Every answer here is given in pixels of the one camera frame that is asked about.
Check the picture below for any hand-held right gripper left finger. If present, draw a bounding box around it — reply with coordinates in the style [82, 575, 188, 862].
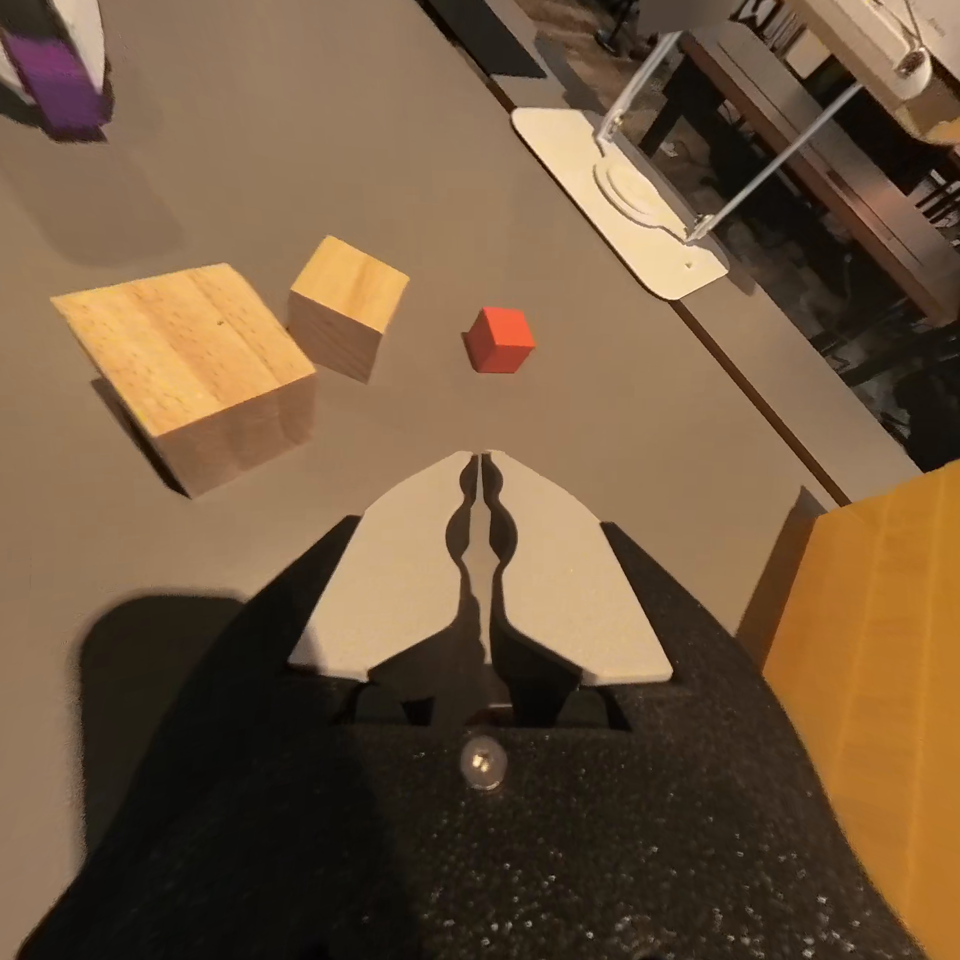
[287, 450, 483, 684]

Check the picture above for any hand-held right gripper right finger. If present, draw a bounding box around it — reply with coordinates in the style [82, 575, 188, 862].
[481, 448, 675, 689]

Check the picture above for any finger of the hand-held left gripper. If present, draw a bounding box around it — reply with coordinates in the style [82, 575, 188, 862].
[54, 0, 108, 87]
[0, 46, 39, 108]

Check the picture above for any purple cube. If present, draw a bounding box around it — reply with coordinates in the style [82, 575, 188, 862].
[2, 36, 115, 145]

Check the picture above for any red cube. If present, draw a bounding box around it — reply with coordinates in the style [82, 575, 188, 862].
[462, 304, 538, 375]

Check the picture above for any small wooden cube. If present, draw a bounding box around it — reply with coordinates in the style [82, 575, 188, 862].
[285, 233, 413, 385]

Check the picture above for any large wooden cube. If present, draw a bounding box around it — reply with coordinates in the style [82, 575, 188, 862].
[47, 261, 318, 501]

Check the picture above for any yellow wooden box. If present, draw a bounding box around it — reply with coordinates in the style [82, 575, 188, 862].
[737, 459, 960, 960]

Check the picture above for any dark flat mat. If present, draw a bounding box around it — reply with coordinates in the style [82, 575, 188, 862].
[423, 0, 550, 81]

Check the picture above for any dark wooden table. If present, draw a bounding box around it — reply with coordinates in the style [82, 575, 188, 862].
[637, 28, 960, 327]

